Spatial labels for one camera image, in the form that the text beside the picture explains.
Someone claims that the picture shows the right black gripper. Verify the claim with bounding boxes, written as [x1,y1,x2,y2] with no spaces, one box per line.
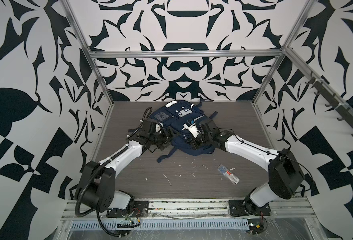
[183,130,213,150]

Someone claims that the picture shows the navy blue student backpack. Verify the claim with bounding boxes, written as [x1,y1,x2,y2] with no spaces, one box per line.
[127,98,219,164]

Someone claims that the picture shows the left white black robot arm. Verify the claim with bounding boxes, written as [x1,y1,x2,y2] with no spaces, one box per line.
[74,119,178,217]

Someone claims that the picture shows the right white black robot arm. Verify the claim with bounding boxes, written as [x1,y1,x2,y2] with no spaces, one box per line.
[183,119,304,212]

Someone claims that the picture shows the clear plastic eraser case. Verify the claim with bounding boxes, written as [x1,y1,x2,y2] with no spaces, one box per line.
[217,165,239,185]

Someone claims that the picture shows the green circuit board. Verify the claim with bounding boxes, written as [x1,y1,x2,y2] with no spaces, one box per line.
[247,218,268,236]

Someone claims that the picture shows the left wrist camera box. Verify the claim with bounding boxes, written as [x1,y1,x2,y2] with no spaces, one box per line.
[153,123,162,133]

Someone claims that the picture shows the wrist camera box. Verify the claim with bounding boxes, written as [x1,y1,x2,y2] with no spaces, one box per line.
[153,123,162,133]
[183,120,201,138]

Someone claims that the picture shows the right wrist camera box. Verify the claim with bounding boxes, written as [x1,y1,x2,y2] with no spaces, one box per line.
[183,120,201,138]

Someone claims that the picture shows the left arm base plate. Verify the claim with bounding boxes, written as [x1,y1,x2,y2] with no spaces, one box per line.
[106,201,149,218]

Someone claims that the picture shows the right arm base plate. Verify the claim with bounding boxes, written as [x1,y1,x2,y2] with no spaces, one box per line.
[228,200,270,217]

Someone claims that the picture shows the white slotted cable duct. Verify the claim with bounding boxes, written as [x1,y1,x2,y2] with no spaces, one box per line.
[71,219,249,231]

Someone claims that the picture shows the aluminium front rail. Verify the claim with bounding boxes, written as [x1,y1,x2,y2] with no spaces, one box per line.
[59,196,315,222]

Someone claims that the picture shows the aluminium cage frame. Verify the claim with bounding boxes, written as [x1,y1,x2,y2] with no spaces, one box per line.
[59,0,353,199]

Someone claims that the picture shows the wall hook rack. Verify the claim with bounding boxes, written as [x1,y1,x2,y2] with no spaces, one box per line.
[305,72,353,137]

